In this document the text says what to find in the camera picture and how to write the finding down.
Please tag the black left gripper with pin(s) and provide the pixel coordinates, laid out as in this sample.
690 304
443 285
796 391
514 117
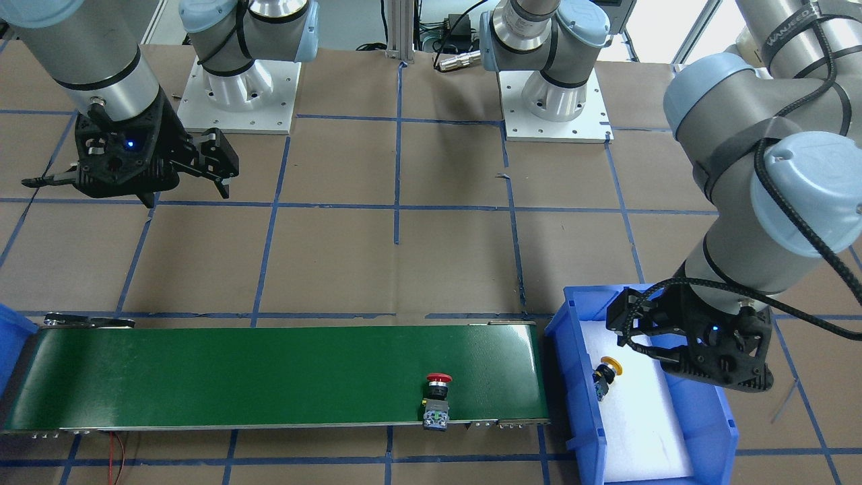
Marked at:
675 314

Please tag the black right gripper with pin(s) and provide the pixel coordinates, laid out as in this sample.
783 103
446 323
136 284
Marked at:
170 132

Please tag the yellow push button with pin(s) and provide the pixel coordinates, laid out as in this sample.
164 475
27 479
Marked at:
604 375

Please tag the red push button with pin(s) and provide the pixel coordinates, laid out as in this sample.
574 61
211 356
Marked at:
435 407

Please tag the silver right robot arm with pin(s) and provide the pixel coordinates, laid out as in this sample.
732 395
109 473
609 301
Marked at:
87 48

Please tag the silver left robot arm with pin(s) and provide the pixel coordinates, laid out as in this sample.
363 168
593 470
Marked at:
779 158

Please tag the blue source bin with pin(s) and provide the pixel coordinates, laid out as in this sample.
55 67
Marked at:
707 423

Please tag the white foam pad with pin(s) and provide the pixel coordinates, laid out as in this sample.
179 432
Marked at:
643 435

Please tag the blue destination bin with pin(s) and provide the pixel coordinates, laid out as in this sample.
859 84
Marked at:
15 331

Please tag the green conveyor belt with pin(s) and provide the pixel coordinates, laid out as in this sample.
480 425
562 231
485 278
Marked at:
264 378

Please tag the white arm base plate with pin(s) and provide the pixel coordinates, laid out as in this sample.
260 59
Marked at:
261 100
535 110

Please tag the aluminium frame post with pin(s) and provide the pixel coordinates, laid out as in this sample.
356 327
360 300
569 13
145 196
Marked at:
401 30

